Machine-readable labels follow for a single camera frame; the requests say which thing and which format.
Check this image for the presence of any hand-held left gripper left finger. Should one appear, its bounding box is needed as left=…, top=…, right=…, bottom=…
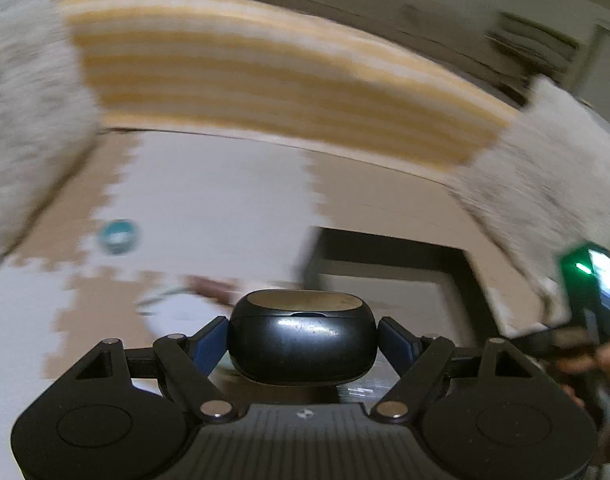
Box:
left=74, top=316, right=236, bottom=421

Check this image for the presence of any black tray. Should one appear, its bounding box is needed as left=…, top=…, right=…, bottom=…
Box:
left=296, top=227, right=508, bottom=361

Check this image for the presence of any reddish small object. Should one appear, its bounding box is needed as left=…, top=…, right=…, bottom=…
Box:
left=135, top=274, right=238, bottom=313

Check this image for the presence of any black earbud case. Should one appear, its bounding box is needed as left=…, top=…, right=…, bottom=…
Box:
left=227, top=290, right=378, bottom=386

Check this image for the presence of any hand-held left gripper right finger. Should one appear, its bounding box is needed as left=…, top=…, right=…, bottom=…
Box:
left=370, top=317, right=546, bottom=421

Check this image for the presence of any teal tape roll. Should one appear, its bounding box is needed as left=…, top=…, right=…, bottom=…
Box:
left=97, top=219, right=139, bottom=257

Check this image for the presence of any yellow checked cover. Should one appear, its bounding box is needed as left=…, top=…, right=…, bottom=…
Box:
left=57, top=0, right=518, bottom=168

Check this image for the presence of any fluffy white pillow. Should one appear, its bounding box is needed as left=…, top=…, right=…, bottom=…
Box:
left=450, top=76, right=610, bottom=313
left=0, top=0, right=102, bottom=273

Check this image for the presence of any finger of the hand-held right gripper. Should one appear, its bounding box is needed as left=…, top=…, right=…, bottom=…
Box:
left=516, top=327, right=598, bottom=362

